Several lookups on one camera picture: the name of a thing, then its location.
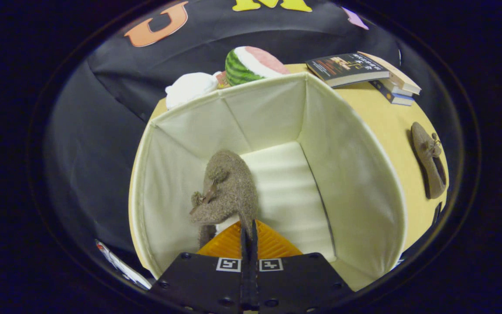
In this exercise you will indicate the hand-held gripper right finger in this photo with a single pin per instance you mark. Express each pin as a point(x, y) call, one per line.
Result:
point(299, 279)

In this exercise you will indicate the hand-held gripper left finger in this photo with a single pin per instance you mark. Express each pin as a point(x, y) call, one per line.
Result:
point(198, 279)

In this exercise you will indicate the cream fabric storage box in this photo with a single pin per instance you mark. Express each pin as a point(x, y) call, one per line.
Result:
point(351, 174)

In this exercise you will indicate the black table edge bracket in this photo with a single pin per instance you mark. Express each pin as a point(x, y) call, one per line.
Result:
point(437, 213)

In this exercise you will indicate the blue and white display panel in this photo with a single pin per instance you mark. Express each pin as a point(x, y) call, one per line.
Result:
point(124, 268)

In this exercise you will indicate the brown fuzzy shoe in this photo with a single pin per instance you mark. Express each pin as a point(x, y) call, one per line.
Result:
point(427, 161)
point(229, 183)

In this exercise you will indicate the black cover book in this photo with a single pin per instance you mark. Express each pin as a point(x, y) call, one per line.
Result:
point(347, 67)

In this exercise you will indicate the watermelon slice plush toy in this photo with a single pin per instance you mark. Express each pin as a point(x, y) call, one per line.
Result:
point(244, 65)

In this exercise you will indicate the beige cover book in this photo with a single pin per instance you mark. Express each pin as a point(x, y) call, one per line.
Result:
point(401, 80)

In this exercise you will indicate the white plush toy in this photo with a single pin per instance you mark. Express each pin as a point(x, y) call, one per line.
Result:
point(188, 89)

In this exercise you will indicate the blue cover book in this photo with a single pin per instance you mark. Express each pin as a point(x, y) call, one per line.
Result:
point(397, 99)

